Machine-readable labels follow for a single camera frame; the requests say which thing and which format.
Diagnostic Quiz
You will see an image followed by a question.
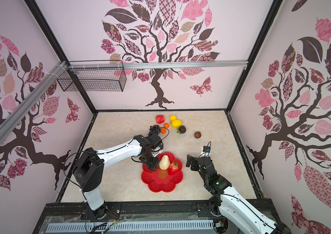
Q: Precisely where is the aluminium rail back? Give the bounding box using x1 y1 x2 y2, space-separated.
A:
69 60 248 70

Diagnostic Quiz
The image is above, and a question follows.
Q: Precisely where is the black grape bunch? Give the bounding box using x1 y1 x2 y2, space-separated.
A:
148 125 161 136

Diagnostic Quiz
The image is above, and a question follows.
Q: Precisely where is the cream pear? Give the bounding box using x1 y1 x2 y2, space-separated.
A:
159 155 170 170

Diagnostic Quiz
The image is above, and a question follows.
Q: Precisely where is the small yellow fruit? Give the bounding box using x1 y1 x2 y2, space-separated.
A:
169 115 177 121

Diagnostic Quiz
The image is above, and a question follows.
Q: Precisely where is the white slotted cable duct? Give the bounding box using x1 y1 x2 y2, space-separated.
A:
40 220 215 234

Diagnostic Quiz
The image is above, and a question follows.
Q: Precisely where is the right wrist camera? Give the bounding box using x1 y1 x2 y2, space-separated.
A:
201 146 211 155

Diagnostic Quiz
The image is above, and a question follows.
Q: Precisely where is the yellow lemon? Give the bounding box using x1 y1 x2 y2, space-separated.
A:
171 119 183 128

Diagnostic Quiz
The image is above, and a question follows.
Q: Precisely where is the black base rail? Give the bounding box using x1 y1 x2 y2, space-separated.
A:
34 199 281 234

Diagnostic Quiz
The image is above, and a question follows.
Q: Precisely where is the black wire basket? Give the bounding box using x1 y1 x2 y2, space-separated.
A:
57 59 127 92

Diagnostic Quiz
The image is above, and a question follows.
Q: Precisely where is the aluminium rail left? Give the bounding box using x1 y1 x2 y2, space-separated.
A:
0 61 68 145

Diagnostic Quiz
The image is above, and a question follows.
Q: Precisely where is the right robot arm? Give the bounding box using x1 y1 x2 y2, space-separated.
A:
186 154 291 234

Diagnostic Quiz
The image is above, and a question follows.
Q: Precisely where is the red strawberry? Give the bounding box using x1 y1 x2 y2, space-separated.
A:
167 161 179 176

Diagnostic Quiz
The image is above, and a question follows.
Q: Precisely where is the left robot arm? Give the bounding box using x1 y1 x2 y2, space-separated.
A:
72 134 163 212

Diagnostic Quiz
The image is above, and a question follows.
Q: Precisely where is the brown round fruit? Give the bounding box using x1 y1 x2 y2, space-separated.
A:
194 131 201 139

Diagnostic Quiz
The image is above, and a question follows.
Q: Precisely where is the aluminium rail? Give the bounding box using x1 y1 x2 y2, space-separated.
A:
69 60 248 70
0 61 68 145

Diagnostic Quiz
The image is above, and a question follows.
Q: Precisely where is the red flower-shaped bowl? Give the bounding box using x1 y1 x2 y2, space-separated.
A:
141 152 184 193

